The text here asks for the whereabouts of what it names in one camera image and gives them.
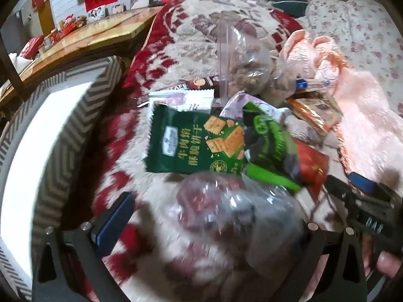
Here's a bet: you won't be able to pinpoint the person's right hand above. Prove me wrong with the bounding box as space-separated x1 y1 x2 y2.
361 234 403 281

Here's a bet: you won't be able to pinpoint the floral bedsheet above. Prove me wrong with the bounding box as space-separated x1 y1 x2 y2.
296 0 403 118

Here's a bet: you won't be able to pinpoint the crumpled purple snack packet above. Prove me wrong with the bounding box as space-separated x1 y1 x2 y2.
219 91 290 124

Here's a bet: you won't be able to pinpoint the green black snack packet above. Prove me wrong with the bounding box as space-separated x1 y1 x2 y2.
242 102 305 193

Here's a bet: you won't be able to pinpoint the pink fleece blanket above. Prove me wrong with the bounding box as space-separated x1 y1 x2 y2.
279 30 403 209

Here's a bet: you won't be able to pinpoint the plush toys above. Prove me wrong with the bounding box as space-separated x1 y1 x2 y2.
60 14 87 32

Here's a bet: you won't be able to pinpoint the green cracker packet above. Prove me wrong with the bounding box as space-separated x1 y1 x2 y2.
144 104 250 175

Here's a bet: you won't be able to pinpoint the red beige floral blanket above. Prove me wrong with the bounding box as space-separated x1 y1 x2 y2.
60 0 347 302

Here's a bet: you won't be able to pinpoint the white purple snack packet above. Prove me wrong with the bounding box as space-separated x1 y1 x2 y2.
148 89 215 111

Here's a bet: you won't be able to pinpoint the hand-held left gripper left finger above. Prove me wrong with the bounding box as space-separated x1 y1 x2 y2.
31 191 136 302

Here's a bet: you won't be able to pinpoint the wooden table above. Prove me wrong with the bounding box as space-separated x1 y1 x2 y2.
0 5 165 108

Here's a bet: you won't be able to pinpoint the chevron pattern storage box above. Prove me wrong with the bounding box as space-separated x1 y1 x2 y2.
0 57 127 300

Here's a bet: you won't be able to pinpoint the red gift box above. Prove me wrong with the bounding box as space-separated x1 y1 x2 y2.
20 35 45 59

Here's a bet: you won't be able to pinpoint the brown stick packet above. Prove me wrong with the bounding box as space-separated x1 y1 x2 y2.
170 75 221 92

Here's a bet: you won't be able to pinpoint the clear bag of red dates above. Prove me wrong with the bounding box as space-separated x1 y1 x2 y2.
175 171 315 278

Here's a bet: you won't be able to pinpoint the clear zip bag of nuts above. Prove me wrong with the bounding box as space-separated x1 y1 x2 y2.
217 22 275 97

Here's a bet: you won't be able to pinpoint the small clear bag of nuts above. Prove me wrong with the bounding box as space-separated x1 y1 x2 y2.
261 59 300 106

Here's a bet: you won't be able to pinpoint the red snack packet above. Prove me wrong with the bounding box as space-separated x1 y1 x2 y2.
293 140 330 202

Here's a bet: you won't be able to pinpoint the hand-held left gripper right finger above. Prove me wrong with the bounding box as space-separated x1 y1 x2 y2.
283 222 370 302

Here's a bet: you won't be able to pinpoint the beige packet with blue ends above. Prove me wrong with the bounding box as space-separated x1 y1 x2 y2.
294 78 335 90

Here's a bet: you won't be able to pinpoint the orange snack packet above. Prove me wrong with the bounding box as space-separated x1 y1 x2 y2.
286 96 344 136

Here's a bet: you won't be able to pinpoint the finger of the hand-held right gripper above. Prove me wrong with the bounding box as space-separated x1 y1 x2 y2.
348 172 398 199
326 175 383 219

